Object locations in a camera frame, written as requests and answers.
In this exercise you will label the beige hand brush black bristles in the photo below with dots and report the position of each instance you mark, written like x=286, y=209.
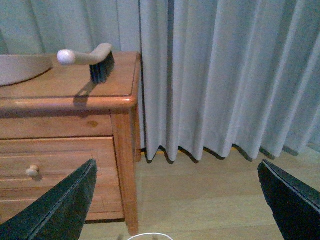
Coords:
x=101, y=61

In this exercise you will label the beige plastic dustpan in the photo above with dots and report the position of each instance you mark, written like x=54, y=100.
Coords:
x=15, y=69

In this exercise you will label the wooden nightstand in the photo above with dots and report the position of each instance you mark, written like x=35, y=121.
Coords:
x=58, y=121

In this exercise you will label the white trash bin rim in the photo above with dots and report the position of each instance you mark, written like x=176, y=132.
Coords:
x=151, y=236

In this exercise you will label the wooden drawer knob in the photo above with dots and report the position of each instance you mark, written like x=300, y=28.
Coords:
x=33, y=171

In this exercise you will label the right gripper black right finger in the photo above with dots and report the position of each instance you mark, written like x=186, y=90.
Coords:
x=294, y=204

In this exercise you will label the light grey curtain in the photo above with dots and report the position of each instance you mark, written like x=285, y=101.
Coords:
x=215, y=73

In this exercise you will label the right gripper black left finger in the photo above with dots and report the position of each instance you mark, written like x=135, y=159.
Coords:
x=60, y=214

